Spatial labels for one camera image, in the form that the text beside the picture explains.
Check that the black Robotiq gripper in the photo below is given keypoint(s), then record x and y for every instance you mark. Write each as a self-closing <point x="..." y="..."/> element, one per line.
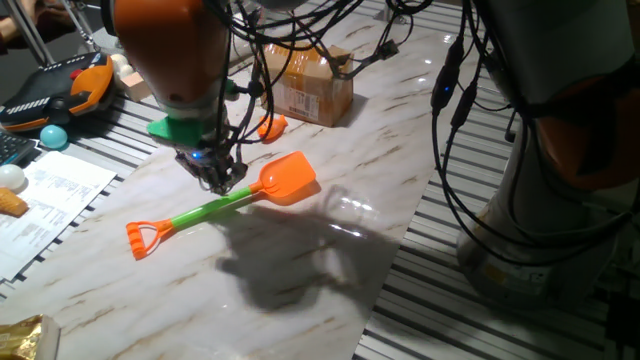
<point x="210" y="162"/>

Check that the orange green toy shovel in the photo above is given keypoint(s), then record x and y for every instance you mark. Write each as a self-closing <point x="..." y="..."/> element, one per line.
<point x="287" y="175"/>

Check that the orange toy fish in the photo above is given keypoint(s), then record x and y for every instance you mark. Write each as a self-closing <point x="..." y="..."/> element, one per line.
<point x="272" y="129"/>

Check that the wooden cube block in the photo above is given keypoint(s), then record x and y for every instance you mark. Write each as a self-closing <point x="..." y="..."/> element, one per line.
<point x="135" y="87"/>

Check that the brown cardboard box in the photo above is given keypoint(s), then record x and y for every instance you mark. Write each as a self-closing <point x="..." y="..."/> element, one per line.
<point x="315" y="85"/>

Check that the marble pattern mat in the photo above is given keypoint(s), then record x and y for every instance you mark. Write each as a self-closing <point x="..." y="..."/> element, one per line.
<point x="150" y="300"/>

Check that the white round figurine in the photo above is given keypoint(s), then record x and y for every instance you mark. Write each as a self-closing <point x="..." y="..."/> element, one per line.
<point x="120" y="64"/>

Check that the printed paper sheet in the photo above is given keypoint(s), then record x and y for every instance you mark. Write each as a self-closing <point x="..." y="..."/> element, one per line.
<point x="55" y="200"/>

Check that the teal ball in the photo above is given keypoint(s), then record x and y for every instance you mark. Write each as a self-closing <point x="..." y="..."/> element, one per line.
<point x="53" y="137"/>

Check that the black orange teach pendant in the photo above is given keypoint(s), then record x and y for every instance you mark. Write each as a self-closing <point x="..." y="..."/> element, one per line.
<point x="50" y="95"/>

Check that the white ball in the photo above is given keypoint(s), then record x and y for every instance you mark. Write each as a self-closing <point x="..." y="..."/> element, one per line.
<point x="11" y="177"/>

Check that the toy ice cream cone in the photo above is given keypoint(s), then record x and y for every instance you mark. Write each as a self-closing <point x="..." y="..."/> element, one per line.
<point x="11" y="202"/>

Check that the metal tripod legs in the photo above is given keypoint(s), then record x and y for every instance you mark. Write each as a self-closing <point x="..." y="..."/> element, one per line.
<point x="30" y="32"/>

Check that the gold foil package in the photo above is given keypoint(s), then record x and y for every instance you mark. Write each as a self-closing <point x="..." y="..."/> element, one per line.
<point x="25" y="340"/>

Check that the green printed camera mount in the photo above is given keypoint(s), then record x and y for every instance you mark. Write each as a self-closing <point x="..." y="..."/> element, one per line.
<point x="180" y="131"/>

